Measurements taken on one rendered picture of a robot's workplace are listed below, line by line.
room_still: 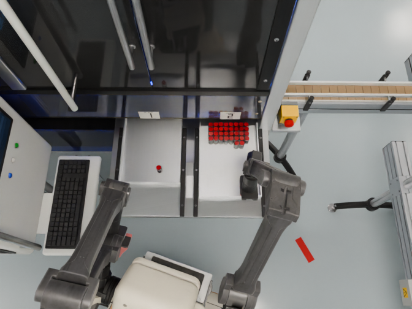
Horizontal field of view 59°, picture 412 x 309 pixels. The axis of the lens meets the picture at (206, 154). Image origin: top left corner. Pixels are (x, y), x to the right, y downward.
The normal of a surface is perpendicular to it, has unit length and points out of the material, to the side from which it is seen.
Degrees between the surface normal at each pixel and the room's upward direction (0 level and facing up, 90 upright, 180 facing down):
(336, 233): 0
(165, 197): 0
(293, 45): 90
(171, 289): 43
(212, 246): 0
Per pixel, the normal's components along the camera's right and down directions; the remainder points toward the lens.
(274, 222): -0.11, 0.55
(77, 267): 0.26, -0.84
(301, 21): -0.01, 0.93
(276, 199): 0.18, -0.52
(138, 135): 0.00, -0.37
